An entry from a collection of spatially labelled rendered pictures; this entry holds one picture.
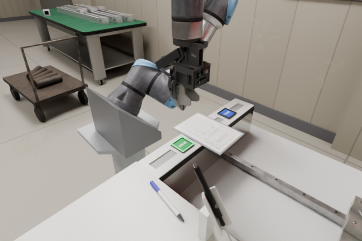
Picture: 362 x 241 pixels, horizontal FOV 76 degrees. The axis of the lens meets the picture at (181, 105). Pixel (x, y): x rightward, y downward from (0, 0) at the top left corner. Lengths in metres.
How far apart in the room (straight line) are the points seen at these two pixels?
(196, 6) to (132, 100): 0.54
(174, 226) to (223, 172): 0.37
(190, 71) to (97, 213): 0.39
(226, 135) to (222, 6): 0.50
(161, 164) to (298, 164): 0.54
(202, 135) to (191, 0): 0.44
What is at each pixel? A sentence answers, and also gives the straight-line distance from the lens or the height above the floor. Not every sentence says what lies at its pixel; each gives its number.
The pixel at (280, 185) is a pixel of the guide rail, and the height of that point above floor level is 0.84.
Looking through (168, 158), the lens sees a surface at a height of 0.96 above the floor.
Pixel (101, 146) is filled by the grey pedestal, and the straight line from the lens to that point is 1.03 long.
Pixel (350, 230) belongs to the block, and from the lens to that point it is 0.77.
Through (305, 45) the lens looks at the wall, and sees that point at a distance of 2.47.
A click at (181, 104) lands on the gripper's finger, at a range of 0.64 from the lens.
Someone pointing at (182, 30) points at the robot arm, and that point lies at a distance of 0.55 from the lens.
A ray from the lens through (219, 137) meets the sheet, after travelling 0.80.
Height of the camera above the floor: 1.45
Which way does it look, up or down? 30 degrees down
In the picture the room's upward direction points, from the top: straight up
